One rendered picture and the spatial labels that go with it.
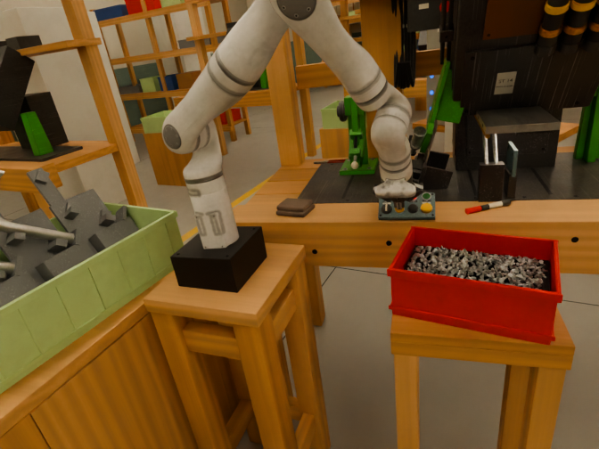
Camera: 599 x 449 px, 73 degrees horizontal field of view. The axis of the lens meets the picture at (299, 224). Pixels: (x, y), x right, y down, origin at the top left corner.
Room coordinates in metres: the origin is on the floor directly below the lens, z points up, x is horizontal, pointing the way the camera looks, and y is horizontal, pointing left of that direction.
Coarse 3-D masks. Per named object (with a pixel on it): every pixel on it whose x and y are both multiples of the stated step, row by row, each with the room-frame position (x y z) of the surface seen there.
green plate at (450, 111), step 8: (448, 64) 1.16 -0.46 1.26; (448, 72) 1.17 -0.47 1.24; (440, 80) 1.19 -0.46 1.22; (448, 80) 1.17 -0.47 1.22; (440, 88) 1.16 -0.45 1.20; (448, 88) 1.17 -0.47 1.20; (440, 96) 1.16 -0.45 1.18; (448, 96) 1.17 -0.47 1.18; (432, 104) 1.25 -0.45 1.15; (440, 104) 1.17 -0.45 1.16; (448, 104) 1.17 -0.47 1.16; (456, 104) 1.16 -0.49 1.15; (432, 112) 1.17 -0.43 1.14; (440, 112) 1.17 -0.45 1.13; (448, 112) 1.17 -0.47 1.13; (456, 112) 1.16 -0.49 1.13; (432, 120) 1.17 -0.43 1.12; (448, 120) 1.17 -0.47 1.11; (456, 120) 1.16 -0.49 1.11
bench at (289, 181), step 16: (304, 160) 1.76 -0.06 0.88; (320, 160) 1.73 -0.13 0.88; (272, 176) 1.60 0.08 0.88; (288, 176) 1.57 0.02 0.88; (304, 176) 1.54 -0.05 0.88; (256, 192) 1.43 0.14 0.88; (272, 192) 1.41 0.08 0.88; (288, 192) 1.38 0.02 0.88; (320, 288) 1.76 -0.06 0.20; (320, 304) 1.72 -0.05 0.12; (320, 320) 1.70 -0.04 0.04; (288, 384) 1.19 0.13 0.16
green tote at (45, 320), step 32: (160, 224) 1.09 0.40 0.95; (0, 256) 1.09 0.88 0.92; (96, 256) 0.91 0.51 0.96; (128, 256) 0.99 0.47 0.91; (160, 256) 1.07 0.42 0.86; (64, 288) 0.83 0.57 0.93; (96, 288) 0.89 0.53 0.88; (128, 288) 0.96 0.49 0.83; (0, 320) 0.72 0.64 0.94; (32, 320) 0.76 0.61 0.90; (64, 320) 0.81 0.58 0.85; (96, 320) 0.87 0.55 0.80; (0, 352) 0.69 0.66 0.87; (32, 352) 0.74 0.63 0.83; (0, 384) 0.67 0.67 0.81
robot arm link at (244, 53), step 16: (256, 0) 0.78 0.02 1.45; (256, 16) 0.78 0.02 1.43; (272, 16) 0.78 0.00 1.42; (240, 32) 0.78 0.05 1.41; (256, 32) 0.78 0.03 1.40; (272, 32) 0.78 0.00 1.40; (224, 48) 0.79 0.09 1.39; (240, 48) 0.78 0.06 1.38; (256, 48) 0.78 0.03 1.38; (272, 48) 0.80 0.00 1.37; (224, 64) 0.78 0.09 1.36; (240, 64) 0.78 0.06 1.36; (256, 64) 0.79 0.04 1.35; (240, 80) 0.79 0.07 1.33; (256, 80) 0.81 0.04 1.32
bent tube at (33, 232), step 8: (0, 176) 1.09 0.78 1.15; (0, 224) 0.99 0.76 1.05; (8, 224) 1.00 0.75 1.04; (16, 224) 1.02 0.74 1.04; (24, 224) 1.03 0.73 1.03; (8, 232) 1.00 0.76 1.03; (24, 232) 1.02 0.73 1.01; (32, 232) 1.03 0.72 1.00; (40, 232) 1.04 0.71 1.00; (48, 232) 1.05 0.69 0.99; (56, 232) 1.07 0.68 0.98; (72, 240) 1.09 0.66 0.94
